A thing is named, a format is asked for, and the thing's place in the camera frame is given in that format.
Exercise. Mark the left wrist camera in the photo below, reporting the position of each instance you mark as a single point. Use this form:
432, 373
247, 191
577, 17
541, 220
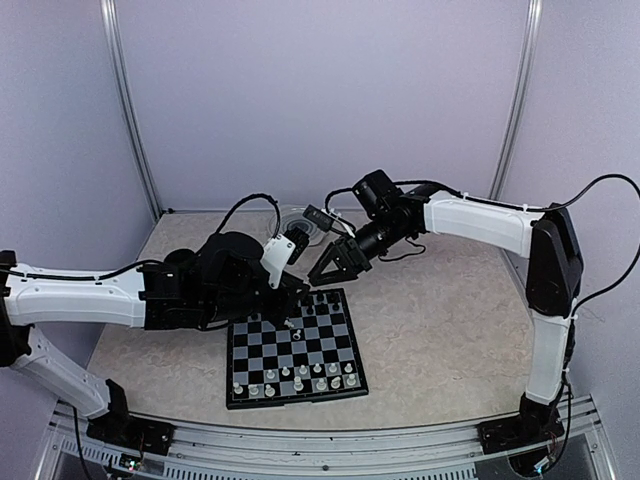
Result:
282, 250

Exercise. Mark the front aluminium rail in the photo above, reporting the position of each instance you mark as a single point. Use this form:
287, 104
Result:
208, 451

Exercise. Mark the aluminium frame post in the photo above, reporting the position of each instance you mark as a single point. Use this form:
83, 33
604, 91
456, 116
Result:
517, 106
117, 57

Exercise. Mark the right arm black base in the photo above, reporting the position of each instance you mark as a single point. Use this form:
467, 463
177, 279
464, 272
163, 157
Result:
535, 422

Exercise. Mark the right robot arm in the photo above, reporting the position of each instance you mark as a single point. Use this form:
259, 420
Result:
544, 237

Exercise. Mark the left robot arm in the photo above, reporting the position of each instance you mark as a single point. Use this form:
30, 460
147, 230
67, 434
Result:
230, 277

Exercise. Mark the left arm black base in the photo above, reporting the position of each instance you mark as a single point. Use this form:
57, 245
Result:
119, 427

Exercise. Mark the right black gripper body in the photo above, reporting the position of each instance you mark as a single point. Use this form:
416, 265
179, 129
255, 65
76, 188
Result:
354, 254

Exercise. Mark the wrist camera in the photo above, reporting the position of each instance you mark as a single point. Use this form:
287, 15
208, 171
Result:
329, 221
282, 250

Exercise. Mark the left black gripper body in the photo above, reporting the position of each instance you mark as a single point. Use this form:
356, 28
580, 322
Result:
276, 314

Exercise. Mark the left aluminium frame post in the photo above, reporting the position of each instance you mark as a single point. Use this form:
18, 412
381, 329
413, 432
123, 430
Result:
117, 57

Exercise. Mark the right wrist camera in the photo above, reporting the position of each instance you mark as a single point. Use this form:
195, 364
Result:
329, 221

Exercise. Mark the black white chess board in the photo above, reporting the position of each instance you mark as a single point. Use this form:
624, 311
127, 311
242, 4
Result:
254, 346

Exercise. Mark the right aluminium frame post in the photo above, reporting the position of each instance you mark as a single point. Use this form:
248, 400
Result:
517, 106

